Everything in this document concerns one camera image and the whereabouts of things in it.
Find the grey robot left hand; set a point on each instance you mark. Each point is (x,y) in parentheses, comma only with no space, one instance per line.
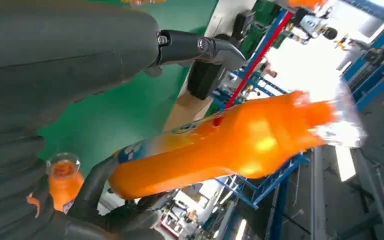
(56,49)

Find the orange drink bottle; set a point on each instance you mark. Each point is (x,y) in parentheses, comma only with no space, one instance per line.
(64,187)
(228,142)

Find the ribbed grey robot left arm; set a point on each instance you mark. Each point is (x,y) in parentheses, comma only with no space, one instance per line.
(3,185)

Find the green table mat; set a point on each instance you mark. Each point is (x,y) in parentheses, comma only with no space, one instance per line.
(112,116)

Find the brown cardboard box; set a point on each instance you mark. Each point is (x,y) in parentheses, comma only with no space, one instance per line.
(185,112)

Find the black carrying case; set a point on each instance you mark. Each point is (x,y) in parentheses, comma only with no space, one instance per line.
(205,79)

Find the white table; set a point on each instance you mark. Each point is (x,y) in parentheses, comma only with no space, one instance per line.
(225,16)

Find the red metal bar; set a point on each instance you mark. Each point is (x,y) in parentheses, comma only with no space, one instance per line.
(261,56)

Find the green plastic crate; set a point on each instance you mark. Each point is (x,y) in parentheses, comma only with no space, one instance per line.
(263,13)

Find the blue metal rack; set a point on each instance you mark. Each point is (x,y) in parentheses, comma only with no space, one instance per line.
(268,185)

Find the blue metal frame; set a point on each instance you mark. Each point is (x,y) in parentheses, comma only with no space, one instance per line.
(377,71)

